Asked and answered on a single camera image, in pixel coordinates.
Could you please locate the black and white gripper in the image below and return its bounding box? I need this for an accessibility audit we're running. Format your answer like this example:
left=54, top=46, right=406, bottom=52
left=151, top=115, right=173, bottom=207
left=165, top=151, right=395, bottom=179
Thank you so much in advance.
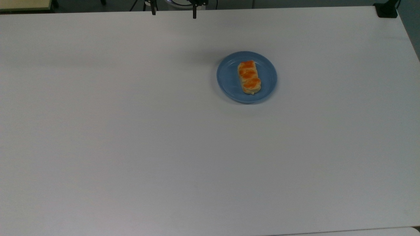
left=143, top=0, right=209, bottom=19

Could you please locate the orange glazed bread loaf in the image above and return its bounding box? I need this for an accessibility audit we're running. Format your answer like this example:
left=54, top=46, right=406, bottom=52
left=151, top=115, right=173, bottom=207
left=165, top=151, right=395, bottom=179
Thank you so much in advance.
left=237, top=60, right=262, bottom=95

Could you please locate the blue round plate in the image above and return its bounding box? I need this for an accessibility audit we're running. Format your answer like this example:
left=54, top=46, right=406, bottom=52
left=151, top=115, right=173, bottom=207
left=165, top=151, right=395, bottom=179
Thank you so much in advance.
left=216, top=51, right=278, bottom=104

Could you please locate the light wooden furniture top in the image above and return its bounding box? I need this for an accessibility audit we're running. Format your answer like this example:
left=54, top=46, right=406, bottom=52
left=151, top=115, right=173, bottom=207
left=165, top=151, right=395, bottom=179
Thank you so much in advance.
left=0, top=0, right=53, bottom=13

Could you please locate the black table clamp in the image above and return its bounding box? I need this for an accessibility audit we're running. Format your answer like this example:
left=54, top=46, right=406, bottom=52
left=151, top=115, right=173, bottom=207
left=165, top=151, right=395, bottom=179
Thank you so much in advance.
left=373, top=0, right=401, bottom=18

